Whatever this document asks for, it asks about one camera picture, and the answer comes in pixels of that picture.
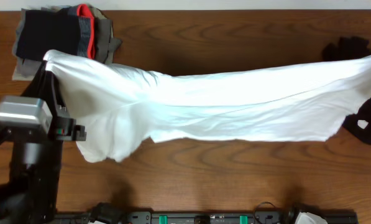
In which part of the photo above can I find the white t-shirt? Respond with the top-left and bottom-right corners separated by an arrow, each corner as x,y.
44,50 -> 371,162

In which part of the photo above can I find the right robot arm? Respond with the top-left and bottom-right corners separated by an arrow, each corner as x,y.
283,204 -> 327,224

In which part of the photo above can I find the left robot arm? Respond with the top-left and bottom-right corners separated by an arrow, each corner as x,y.
0,62 -> 86,223

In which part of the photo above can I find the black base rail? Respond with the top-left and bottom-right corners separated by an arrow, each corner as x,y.
52,202 -> 359,224

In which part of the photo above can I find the folded grey garment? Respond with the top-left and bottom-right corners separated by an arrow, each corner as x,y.
12,6 -> 122,81

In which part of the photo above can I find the folded black garment red band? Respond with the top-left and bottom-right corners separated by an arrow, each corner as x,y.
13,4 -> 96,62

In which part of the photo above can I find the crumpled black garment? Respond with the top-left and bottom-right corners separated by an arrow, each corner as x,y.
321,36 -> 371,145

